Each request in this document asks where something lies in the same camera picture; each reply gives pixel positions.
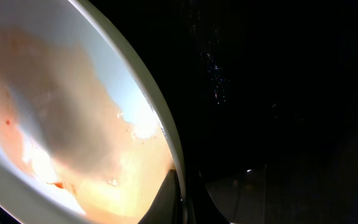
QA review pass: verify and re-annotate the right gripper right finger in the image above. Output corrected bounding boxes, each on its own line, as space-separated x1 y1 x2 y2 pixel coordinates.
188 179 229 224

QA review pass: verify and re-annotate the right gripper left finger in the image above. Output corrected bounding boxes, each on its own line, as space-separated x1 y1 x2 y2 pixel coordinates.
139 169 182 224

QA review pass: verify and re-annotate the mint plate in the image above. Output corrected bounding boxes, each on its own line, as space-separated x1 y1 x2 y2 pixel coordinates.
0 0 188 223

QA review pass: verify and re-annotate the round black tray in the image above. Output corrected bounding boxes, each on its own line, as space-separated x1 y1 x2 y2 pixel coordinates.
94 1 358 223

